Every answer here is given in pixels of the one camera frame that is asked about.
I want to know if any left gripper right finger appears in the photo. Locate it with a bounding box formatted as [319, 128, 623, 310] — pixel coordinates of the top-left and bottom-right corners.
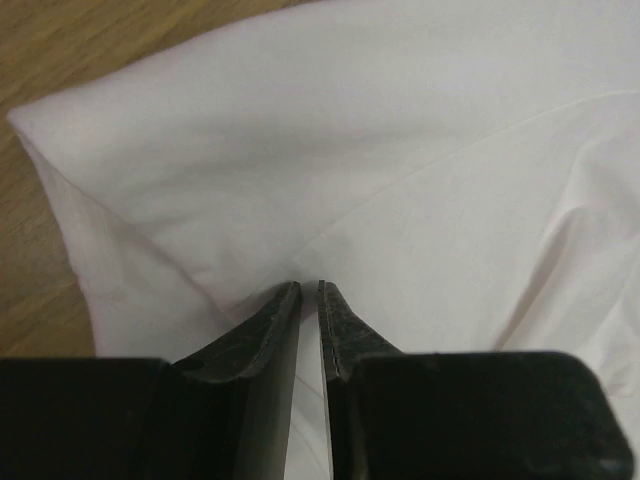
[317, 280, 402, 380]

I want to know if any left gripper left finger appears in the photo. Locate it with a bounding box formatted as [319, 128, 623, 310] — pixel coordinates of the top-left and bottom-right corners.
[169, 280, 302, 386]

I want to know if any white printed t shirt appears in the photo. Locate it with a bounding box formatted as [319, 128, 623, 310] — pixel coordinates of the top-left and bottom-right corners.
[1, 1, 639, 479]

